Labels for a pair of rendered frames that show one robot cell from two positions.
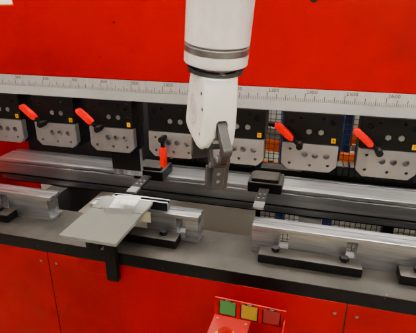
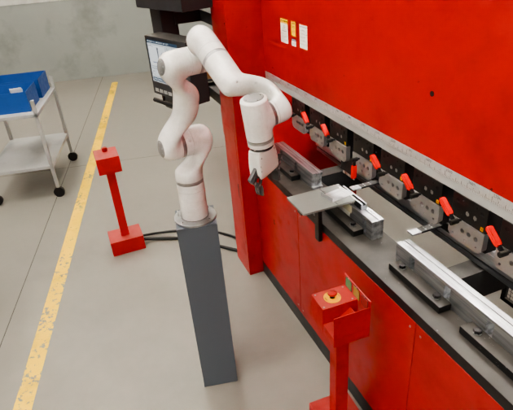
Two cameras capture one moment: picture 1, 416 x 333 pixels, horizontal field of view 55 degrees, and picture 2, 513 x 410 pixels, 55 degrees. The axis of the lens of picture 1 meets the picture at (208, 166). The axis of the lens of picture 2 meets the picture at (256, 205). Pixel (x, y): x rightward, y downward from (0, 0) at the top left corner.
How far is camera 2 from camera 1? 1.31 m
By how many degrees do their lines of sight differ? 50
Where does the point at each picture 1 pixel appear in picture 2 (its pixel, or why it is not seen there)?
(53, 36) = (320, 75)
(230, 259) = (374, 259)
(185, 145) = (367, 168)
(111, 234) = (308, 208)
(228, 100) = (255, 160)
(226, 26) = (249, 134)
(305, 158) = (422, 207)
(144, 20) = (356, 79)
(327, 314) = (406, 324)
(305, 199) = not seen: hidden behind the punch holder
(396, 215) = not seen: outside the picture
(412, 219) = not seen: outside the picture
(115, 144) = (338, 153)
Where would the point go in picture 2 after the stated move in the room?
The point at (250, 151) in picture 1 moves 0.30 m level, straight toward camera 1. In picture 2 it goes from (396, 188) to (334, 212)
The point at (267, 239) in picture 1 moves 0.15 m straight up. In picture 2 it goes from (403, 257) to (406, 225)
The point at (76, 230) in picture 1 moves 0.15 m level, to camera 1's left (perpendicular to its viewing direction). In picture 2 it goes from (296, 198) to (276, 188)
